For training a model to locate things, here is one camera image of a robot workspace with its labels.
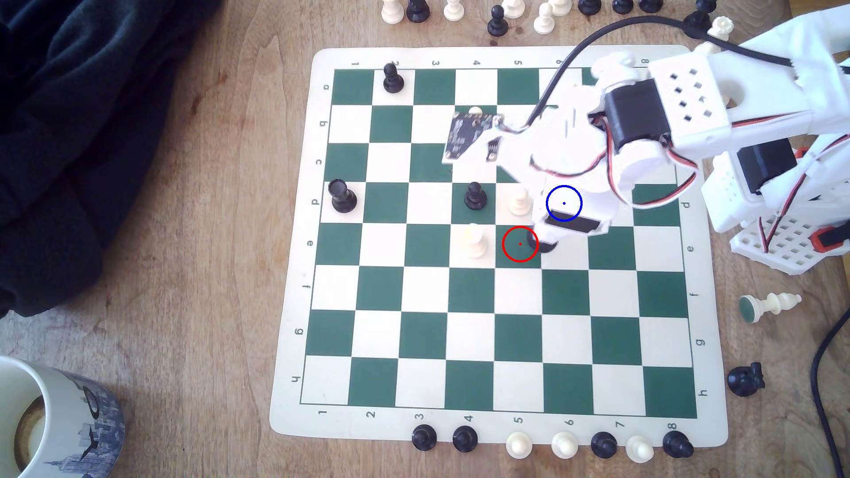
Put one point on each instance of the green and cream chess mat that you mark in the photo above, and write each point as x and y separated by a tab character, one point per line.
425	332

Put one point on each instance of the tall white chess piece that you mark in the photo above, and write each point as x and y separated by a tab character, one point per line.
474	245

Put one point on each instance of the white piece green felt base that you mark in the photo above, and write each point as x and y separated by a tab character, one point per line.
773	304

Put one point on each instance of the black chess pawn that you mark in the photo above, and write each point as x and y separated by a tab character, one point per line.
423	438
465	439
603	445
475	198
393	81
497	24

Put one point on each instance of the black chess rook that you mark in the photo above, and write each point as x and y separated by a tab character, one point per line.
342	198

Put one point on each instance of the black chess knight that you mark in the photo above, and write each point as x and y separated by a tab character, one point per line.
742	380
677	445

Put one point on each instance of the tall black chess piece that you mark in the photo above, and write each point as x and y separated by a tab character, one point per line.
546	246

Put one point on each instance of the printed ceramic mug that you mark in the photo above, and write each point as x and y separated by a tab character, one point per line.
73	411

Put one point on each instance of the orange table clamp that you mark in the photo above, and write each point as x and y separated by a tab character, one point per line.
833	237

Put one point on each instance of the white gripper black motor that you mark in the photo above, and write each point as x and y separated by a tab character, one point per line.
574	225

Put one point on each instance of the camera circuit board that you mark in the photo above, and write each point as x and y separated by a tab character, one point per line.
461	136

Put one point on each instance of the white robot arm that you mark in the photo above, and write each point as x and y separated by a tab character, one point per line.
697	99

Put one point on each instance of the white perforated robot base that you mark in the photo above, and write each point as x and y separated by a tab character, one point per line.
790	249

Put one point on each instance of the dark fleece cloth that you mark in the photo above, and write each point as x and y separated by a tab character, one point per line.
79	133

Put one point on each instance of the white chess pawn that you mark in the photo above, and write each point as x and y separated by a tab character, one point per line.
564	445
544	21
640	450
518	446
475	111
519	204

